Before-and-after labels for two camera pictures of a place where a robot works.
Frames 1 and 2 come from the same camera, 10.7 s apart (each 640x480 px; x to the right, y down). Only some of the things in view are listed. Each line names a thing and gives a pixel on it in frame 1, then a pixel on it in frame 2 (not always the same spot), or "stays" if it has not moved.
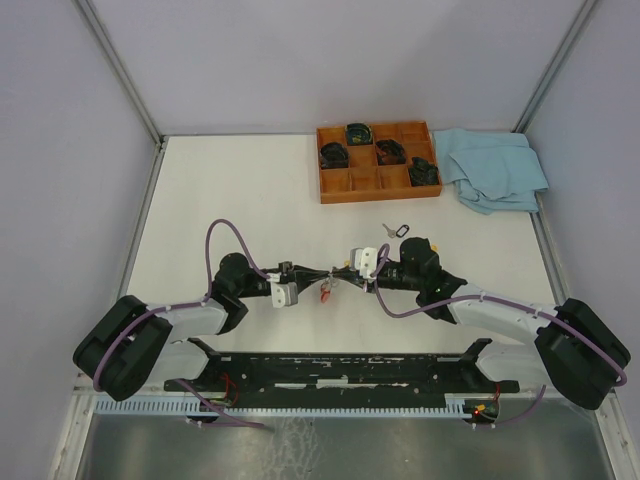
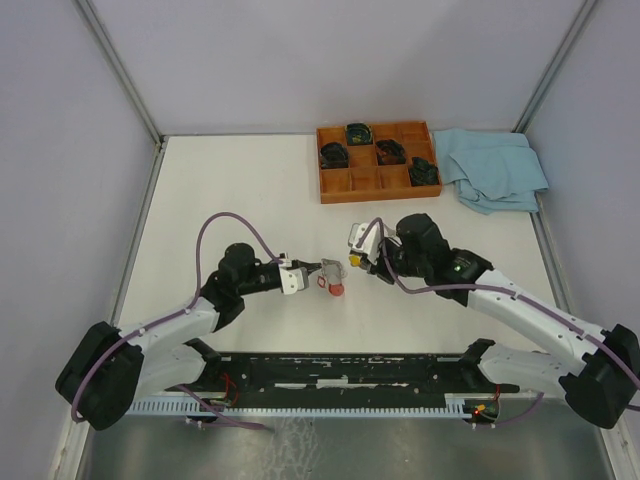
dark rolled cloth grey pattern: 334,155 stays
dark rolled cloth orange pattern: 390,152 stays
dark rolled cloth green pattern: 423,173 stays
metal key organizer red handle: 325,291 -> 333,274
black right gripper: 353,277 -> 378,269
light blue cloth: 491,170 stays
